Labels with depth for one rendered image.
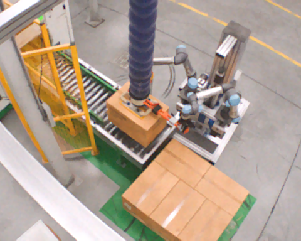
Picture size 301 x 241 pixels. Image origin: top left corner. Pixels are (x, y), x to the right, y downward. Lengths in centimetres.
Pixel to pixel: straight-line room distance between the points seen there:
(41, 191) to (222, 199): 306
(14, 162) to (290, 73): 565
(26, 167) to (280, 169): 428
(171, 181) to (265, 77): 296
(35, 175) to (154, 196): 283
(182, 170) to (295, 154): 212
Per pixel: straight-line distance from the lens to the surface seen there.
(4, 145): 85
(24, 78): 234
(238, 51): 305
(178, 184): 359
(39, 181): 77
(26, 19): 156
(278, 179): 466
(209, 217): 354
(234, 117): 329
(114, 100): 346
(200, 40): 590
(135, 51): 265
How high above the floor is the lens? 389
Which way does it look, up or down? 58 degrees down
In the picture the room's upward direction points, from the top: 6 degrees clockwise
